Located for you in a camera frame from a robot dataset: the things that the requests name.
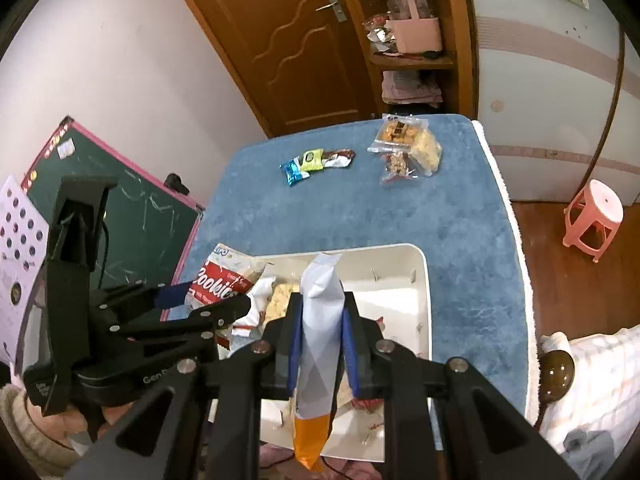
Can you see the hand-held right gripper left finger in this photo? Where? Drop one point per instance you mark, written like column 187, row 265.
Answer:
column 295, row 350

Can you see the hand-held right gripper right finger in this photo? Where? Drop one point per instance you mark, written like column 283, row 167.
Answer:
column 350, row 350

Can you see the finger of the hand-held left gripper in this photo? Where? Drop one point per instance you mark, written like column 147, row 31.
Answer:
column 172, row 295
column 220, row 312

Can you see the large white pouch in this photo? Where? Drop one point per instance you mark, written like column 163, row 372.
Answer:
column 317, row 340

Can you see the red white cookie packet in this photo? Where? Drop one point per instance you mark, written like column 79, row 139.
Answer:
column 215, row 287

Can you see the clear packet of yellow crackers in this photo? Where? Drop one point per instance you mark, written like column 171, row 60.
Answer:
column 280, row 302

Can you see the white plastic tray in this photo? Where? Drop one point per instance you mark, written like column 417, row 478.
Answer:
column 395, row 300

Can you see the small blue snack packet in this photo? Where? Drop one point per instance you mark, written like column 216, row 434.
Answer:
column 295, row 172

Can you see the small green snack packet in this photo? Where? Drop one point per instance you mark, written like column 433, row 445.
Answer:
column 312, row 160

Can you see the clear packet of nuts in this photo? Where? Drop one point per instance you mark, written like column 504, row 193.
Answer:
column 397, row 167

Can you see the dark red white snack packet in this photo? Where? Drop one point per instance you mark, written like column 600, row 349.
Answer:
column 340, row 158

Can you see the clear packet of puffed rice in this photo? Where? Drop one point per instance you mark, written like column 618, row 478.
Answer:
column 427, row 152

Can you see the clear packet of orange crackers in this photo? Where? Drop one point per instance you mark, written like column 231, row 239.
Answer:
column 397, row 132

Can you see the person's left forearm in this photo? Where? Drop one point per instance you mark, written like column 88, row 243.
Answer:
column 20, row 435

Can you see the person's left hand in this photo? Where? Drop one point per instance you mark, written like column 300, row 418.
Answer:
column 55, row 425

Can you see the white perforated board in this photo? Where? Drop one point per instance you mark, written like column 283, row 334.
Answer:
column 20, row 240

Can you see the blue plush table cover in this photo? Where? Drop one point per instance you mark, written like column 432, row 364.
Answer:
column 450, row 220

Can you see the brown round knob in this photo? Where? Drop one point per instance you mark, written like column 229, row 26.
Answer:
column 555, row 375

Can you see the checkered bedding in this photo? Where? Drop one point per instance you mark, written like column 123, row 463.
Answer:
column 600, row 375

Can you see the wooden door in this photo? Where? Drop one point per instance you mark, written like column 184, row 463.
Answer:
column 280, row 60

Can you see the grey cloth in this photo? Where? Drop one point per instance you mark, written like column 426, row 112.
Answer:
column 590, row 447

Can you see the folded pink clothes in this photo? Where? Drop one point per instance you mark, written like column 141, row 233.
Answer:
column 410, row 87

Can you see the pink plastic stool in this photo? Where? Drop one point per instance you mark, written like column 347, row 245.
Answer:
column 600, row 205

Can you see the pile of shiny wrappers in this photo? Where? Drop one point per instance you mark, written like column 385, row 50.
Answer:
column 380, row 35

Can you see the pink basket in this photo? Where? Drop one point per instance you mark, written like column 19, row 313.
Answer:
column 415, row 35

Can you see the wooden shelf unit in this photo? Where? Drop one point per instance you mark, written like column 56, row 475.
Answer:
column 462, row 35

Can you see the green chalkboard with pink frame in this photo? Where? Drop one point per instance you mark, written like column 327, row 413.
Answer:
column 145, row 220

